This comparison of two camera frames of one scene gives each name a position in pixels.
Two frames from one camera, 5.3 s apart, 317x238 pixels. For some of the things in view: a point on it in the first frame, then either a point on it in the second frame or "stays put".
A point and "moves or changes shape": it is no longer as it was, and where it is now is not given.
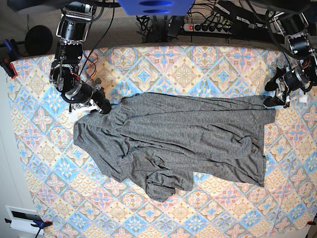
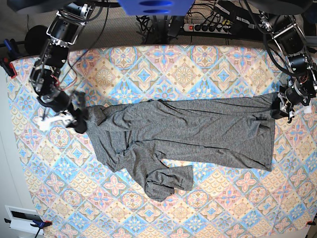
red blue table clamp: (13, 54) stays put
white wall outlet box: (22, 218) stays put
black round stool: (38, 40) stays put
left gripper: (83, 99) to (66, 112)
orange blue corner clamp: (39, 224) stays put
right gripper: (285, 82) to (300, 91)
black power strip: (208, 28) stays put
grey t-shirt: (164, 141) moves or changes shape
